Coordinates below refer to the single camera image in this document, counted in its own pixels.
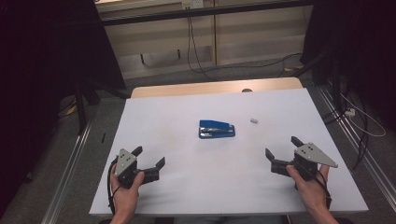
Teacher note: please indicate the person's left hand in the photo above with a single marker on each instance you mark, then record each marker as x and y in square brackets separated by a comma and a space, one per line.
[124, 199]

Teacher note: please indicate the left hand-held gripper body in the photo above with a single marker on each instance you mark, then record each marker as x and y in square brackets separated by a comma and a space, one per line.
[125, 160]

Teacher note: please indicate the person's grey pants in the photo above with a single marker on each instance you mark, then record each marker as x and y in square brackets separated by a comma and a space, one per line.
[224, 220]

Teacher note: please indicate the white power adapter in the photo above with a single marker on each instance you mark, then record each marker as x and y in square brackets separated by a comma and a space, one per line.
[350, 112]

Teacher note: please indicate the small grey staple strip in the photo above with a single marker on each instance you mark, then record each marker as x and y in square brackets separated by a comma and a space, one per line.
[254, 120]

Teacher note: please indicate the black wall bracket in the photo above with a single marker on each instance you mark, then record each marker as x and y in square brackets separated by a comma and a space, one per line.
[179, 53]
[142, 59]

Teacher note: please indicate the wooden table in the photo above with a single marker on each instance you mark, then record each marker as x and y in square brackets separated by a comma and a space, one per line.
[186, 88]

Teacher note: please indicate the black curtain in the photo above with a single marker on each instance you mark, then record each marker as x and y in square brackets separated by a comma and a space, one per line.
[40, 62]
[367, 46]

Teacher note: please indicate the black horizontal bar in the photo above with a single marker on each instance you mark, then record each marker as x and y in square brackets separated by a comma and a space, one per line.
[202, 11]

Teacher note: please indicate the white wall socket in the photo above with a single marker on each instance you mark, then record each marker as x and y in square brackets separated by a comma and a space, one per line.
[192, 3]

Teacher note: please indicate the aluminium floor rail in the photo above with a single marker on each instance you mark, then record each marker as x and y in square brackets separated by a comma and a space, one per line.
[67, 177]
[367, 158]

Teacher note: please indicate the black stand legs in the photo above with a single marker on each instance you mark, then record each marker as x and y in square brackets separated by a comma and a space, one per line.
[81, 109]
[334, 77]

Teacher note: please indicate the blue stapler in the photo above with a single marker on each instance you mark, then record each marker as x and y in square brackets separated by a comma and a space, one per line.
[216, 130]

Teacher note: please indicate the yellow floor tape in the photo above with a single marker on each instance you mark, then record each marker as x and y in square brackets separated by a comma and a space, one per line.
[295, 67]
[71, 110]

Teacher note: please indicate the white table cover sheet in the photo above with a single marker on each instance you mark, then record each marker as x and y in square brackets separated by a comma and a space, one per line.
[193, 180]

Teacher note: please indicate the small black floor item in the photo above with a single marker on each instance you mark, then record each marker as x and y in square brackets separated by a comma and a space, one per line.
[103, 137]

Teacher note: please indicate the person's right hand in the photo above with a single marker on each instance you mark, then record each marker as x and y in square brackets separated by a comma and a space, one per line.
[313, 193]

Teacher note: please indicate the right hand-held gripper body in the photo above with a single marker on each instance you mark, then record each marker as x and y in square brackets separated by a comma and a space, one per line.
[311, 154]

